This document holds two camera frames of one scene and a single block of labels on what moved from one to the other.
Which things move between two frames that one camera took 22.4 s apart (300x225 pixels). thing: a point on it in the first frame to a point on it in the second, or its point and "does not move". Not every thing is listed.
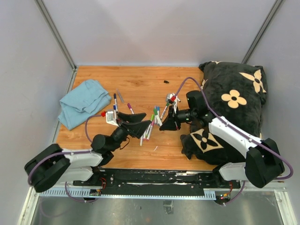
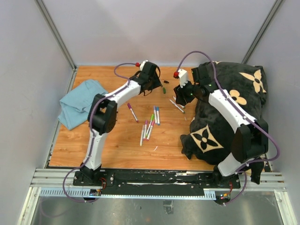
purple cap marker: x=130 y=108 does not move
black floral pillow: x=236 y=92 does not move
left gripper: x=135 y=130 to x=157 y=83
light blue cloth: x=88 y=98 does not move
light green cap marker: x=152 y=117 does not move
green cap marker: x=155 y=113 to x=181 y=105
